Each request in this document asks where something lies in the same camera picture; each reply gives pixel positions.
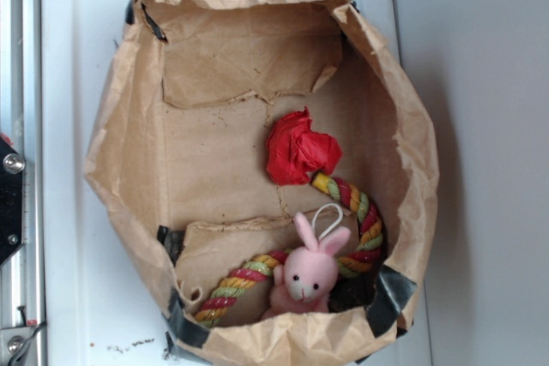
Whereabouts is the brown paper bag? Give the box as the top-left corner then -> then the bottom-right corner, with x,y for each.
85,0 -> 439,365

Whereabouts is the pink plush bunny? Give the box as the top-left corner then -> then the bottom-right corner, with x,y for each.
261,203 -> 351,320

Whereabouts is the white plastic bin lid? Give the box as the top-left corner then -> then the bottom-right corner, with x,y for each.
40,0 -> 433,366

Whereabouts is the multicolour braided rope toy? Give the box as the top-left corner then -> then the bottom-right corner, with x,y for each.
195,172 -> 383,327

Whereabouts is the black metal bracket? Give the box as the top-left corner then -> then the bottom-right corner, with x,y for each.
0,135 -> 25,265

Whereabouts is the aluminium frame rail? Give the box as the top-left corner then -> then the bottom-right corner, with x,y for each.
0,0 -> 47,366

